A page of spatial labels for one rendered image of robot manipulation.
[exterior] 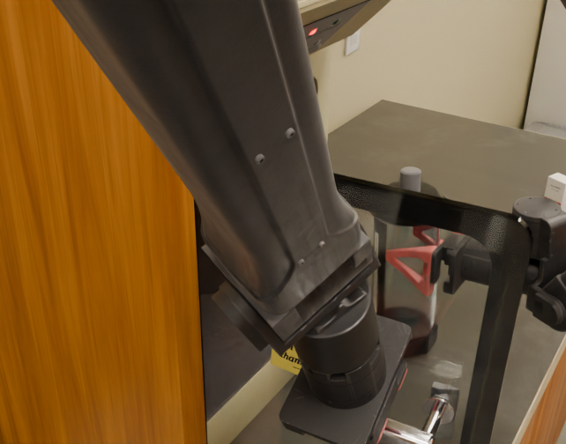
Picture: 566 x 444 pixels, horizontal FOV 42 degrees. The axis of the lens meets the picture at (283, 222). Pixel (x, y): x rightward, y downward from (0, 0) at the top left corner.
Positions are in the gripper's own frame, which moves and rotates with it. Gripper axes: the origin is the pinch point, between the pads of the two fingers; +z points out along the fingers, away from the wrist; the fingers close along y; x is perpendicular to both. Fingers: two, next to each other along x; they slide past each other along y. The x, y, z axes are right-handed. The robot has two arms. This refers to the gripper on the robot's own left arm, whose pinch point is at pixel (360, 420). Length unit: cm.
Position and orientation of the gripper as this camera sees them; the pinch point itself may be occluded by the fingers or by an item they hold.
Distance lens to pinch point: 62.1
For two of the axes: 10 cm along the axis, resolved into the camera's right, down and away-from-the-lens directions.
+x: 8.8, 2.4, -4.0
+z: 1.9, 6.0, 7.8
